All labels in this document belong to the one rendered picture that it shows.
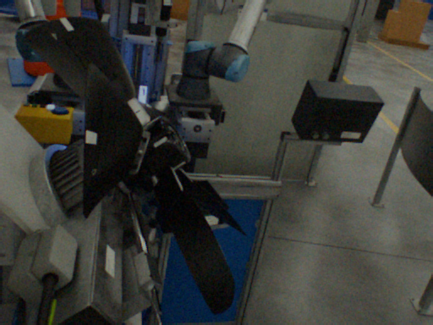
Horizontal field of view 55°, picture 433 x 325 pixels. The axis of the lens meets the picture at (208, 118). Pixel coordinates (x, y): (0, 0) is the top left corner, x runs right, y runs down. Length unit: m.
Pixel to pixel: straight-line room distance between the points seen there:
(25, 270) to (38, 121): 0.73
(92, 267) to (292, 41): 2.50
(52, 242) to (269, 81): 2.48
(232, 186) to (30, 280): 0.98
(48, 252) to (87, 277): 0.07
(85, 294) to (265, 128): 2.62
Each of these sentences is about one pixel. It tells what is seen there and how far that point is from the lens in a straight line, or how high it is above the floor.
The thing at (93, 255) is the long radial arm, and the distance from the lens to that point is 0.72.
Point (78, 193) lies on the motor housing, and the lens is 0.88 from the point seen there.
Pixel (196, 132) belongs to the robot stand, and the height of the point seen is 0.95.
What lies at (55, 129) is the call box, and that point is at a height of 1.03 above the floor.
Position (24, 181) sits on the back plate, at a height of 1.14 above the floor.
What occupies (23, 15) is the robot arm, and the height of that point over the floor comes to 1.30.
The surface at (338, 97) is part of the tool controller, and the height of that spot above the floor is 1.23.
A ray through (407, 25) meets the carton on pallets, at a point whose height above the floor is 0.55.
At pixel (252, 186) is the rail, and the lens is 1.57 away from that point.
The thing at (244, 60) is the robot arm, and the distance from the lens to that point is 1.65.
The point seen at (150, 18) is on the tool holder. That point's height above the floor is 1.47.
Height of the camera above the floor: 1.62
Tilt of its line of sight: 22 degrees down
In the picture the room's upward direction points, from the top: 10 degrees clockwise
